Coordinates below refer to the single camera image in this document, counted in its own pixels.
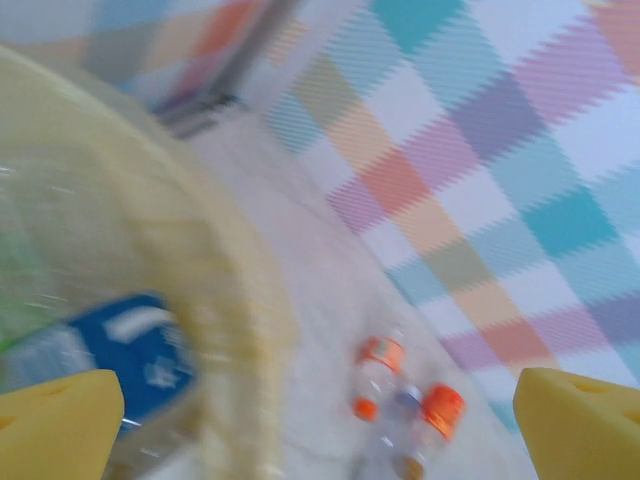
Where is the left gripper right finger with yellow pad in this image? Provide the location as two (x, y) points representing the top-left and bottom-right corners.
(514, 367), (640, 480)

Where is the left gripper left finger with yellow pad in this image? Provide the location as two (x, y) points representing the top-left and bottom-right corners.
(0, 368), (126, 480)

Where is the purple label clear bottle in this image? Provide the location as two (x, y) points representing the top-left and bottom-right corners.
(377, 379), (431, 466)

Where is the small orange bottle cap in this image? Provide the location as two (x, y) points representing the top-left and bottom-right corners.
(352, 397), (379, 422)

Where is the orange label bottle brown cap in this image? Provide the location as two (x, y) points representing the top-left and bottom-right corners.
(394, 382), (469, 480)

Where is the pale yellow plastic bin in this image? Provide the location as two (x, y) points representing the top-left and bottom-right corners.
(0, 44), (306, 480)

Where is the clear bottle peach cap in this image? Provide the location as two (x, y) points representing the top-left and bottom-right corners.
(355, 335), (407, 396)

